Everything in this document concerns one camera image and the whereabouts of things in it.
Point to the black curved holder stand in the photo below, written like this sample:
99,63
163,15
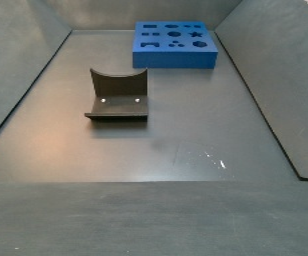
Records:
119,89

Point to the blue shape sorter block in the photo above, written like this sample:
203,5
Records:
172,44

